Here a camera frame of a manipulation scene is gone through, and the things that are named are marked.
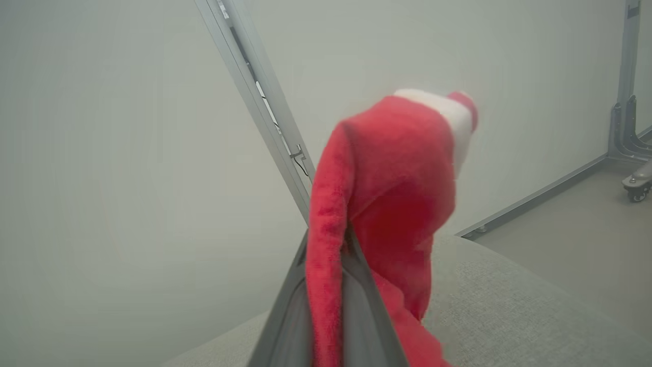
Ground red shorts with white stripes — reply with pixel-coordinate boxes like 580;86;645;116
305;89;479;367

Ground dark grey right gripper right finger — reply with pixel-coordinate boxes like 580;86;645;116
341;224;409;367

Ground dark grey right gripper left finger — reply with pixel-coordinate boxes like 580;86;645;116
247;229;314;367

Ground grey partition post with bracket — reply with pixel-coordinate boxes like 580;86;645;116
195;0;317;227

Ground grey caster wheel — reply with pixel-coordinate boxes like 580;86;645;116
621;162;652;203

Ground grey partition post with gussets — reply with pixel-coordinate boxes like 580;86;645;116
608;0;652;164

